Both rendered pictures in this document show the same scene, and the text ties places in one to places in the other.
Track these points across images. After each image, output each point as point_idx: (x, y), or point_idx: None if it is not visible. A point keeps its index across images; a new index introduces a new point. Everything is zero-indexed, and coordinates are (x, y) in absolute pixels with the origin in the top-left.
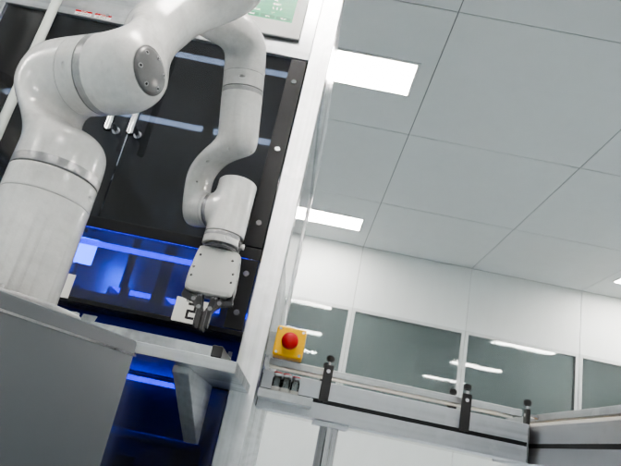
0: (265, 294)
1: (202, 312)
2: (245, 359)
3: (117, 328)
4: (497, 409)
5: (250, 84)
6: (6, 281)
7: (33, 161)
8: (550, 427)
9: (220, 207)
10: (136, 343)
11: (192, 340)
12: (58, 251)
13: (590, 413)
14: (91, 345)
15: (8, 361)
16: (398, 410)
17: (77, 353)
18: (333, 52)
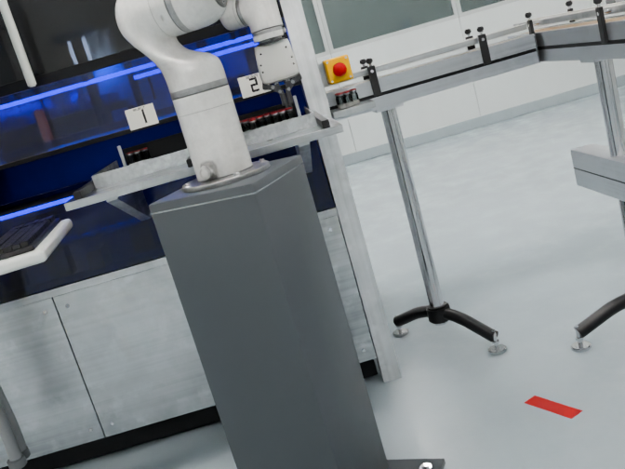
0: (301, 42)
1: (285, 94)
2: (312, 98)
3: None
4: (507, 33)
5: None
6: (232, 167)
7: (196, 94)
8: (550, 33)
9: (255, 10)
10: (300, 155)
11: (261, 101)
12: (240, 135)
13: (577, 17)
14: (290, 173)
15: (275, 207)
16: (434, 72)
17: (288, 182)
18: None
